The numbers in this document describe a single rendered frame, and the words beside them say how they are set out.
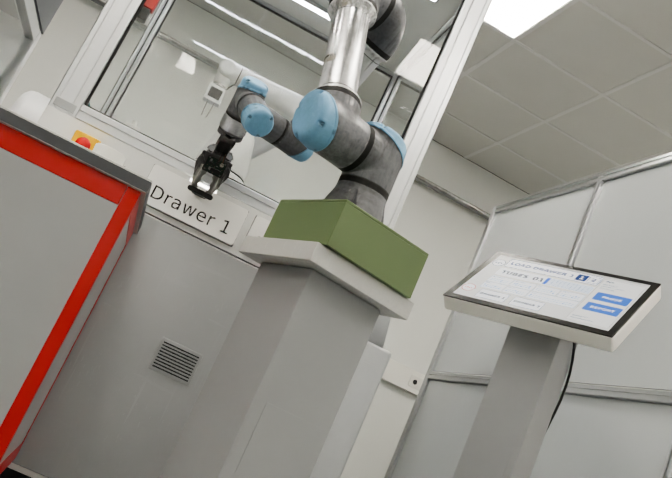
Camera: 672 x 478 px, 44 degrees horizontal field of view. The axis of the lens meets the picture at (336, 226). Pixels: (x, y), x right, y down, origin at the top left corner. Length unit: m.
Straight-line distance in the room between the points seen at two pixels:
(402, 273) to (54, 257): 0.69
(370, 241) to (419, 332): 4.41
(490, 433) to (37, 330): 1.26
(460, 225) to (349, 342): 4.58
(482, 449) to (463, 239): 3.96
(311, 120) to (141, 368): 0.91
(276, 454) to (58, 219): 0.63
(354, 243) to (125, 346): 0.89
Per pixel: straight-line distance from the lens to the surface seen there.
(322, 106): 1.73
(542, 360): 2.41
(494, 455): 2.38
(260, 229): 2.37
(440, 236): 6.17
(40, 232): 1.76
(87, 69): 2.45
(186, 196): 2.35
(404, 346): 6.01
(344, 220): 1.62
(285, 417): 1.66
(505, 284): 2.51
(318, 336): 1.67
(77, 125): 2.41
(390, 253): 1.70
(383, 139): 1.82
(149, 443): 2.33
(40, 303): 1.74
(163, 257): 2.34
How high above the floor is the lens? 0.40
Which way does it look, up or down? 14 degrees up
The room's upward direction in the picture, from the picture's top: 24 degrees clockwise
